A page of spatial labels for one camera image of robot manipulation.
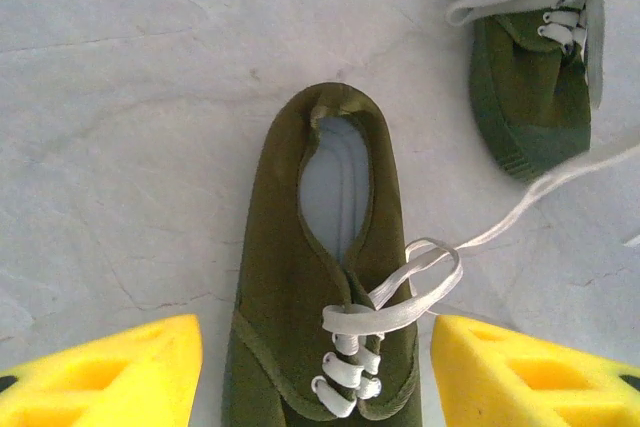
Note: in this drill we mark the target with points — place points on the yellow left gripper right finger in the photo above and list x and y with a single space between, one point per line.
530 382

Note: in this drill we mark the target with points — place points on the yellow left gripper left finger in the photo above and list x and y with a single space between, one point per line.
115 377

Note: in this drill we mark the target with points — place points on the olive green canvas shoe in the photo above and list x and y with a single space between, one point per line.
525 92
280 247

